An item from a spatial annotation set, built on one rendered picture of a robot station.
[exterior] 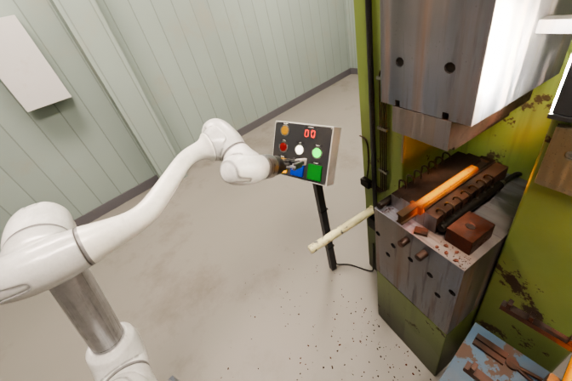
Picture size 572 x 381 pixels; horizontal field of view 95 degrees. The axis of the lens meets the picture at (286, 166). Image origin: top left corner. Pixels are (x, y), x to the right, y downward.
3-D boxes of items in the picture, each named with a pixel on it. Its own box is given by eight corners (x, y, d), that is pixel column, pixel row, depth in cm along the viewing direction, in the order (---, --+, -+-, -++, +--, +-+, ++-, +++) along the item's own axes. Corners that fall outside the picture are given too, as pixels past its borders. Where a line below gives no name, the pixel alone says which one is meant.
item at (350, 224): (313, 256, 136) (311, 250, 133) (307, 249, 140) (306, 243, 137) (376, 215, 149) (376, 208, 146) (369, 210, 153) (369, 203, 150)
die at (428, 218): (434, 233, 95) (437, 217, 90) (391, 205, 110) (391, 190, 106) (504, 181, 108) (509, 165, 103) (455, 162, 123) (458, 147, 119)
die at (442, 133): (447, 151, 75) (451, 122, 70) (391, 131, 91) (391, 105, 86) (529, 99, 88) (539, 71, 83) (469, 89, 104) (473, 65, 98)
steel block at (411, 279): (446, 335, 106) (464, 271, 82) (376, 269, 136) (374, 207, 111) (525, 261, 123) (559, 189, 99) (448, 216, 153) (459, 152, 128)
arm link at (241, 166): (277, 166, 88) (254, 141, 93) (243, 170, 76) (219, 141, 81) (261, 188, 93) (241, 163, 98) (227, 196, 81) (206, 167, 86)
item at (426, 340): (434, 377, 132) (446, 335, 107) (378, 314, 162) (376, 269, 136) (500, 310, 149) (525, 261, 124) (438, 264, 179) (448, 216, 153)
